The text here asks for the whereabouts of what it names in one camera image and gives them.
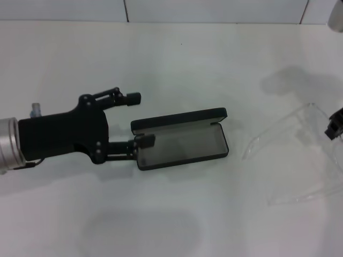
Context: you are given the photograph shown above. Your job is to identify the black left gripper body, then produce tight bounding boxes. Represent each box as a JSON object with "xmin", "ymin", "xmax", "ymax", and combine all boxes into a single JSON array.
[{"xmin": 18, "ymin": 94, "xmax": 110, "ymax": 172}]

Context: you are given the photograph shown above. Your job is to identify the clear white glasses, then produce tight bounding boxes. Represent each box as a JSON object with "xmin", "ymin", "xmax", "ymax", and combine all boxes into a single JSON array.
[{"xmin": 241, "ymin": 102, "xmax": 343, "ymax": 206}]

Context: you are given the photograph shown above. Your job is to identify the black glasses case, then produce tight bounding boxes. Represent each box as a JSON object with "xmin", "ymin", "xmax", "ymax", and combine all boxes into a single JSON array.
[{"xmin": 130, "ymin": 107, "xmax": 230, "ymax": 171}]

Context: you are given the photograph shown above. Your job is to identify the grey left wrist connector stub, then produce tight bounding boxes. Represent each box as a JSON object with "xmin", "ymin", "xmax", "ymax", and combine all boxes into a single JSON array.
[{"xmin": 31, "ymin": 102, "xmax": 43, "ymax": 118}]

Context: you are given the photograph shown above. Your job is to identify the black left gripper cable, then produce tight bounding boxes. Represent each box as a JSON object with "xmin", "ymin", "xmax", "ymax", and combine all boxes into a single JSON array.
[{"xmin": 13, "ymin": 160, "xmax": 45, "ymax": 171}]

